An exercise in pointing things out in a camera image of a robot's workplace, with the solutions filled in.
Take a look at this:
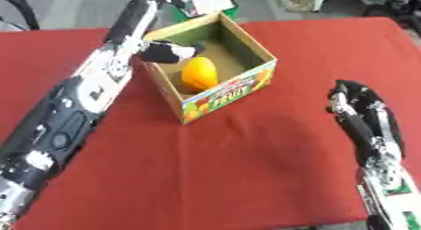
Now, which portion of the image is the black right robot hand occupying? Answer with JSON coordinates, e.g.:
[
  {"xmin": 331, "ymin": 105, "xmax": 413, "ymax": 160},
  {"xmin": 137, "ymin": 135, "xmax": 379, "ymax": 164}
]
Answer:
[{"xmin": 325, "ymin": 79, "xmax": 408, "ymax": 168}]

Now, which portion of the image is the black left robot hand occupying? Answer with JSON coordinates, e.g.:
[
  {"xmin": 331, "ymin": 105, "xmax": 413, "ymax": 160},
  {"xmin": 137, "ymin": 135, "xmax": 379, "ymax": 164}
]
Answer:
[{"xmin": 101, "ymin": 0, "xmax": 208, "ymax": 65}]

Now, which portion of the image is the tan cardboard box green inside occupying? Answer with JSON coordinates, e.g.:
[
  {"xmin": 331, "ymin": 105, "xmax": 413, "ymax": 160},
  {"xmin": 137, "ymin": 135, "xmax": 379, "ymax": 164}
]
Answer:
[{"xmin": 139, "ymin": 11, "xmax": 280, "ymax": 126}]

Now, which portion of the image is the orange toy fruit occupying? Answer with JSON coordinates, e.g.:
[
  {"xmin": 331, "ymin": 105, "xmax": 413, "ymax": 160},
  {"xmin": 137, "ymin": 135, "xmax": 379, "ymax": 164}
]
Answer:
[{"xmin": 179, "ymin": 56, "xmax": 221, "ymax": 93}]

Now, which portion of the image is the green crate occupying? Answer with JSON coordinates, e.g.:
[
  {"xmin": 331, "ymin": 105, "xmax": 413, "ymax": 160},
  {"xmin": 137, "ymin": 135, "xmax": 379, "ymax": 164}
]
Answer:
[{"xmin": 167, "ymin": 0, "xmax": 241, "ymax": 23}]

